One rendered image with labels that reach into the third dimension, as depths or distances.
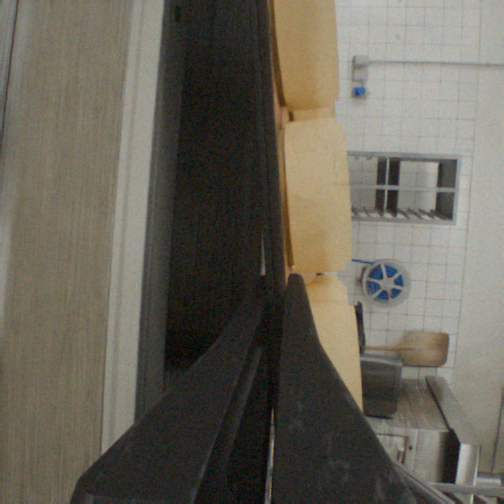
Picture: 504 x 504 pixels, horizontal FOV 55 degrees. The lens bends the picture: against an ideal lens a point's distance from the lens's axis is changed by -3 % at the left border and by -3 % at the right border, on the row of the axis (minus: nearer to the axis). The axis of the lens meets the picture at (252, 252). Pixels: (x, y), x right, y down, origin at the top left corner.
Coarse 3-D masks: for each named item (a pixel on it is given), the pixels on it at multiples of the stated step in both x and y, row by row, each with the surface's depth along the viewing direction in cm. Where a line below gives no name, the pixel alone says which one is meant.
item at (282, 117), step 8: (280, 112) 17; (280, 120) 16; (288, 120) 21; (280, 128) 16; (288, 264) 16; (288, 272) 16; (296, 272) 20; (304, 272) 26; (304, 280) 26; (312, 280) 38
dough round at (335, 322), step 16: (320, 304) 16; (336, 304) 16; (320, 320) 15; (336, 320) 15; (352, 320) 15; (320, 336) 15; (336, 336) 14; (352, 336) 15; (336, 352) 14; (352, 352) 14; (336, 368) 14; (352, 368) 14; (352, 384) 14
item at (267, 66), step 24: (264, 0) 12; (264, 24) 12; (264, 48) 12; (264, 72) 12; (264, 96) 12; (264, 120) 12; (264, 144) 12; (264, 168) 12; (264, 192) 12; (264, 216) 12; (264, 240) 12
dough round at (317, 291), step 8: (312, 288) 22; (320, 288) 22; (328, 288) 22; (336, 288) 21; (344, 288) 22; (312, 296) 21; (320, 296) 21; (328, 296) 21; (336, 296) 21; (344, 296) 21
